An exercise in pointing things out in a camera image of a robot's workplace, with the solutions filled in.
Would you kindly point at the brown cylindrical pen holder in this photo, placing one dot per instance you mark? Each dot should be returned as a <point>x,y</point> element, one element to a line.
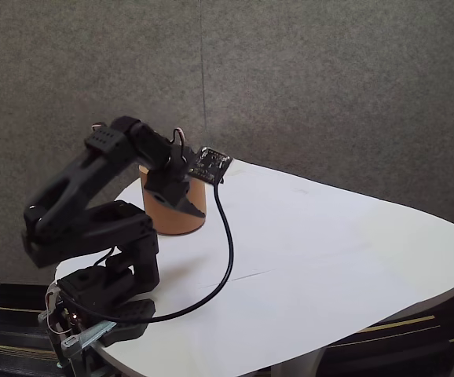
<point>172,224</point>

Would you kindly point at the grey metal table clamp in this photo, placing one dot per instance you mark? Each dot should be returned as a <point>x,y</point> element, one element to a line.
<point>97,330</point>

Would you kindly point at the motor controller board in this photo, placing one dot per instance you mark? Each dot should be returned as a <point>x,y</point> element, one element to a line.
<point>67,312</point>

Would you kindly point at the bare camera circuit board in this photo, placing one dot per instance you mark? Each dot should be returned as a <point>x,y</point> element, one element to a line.
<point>210,163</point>

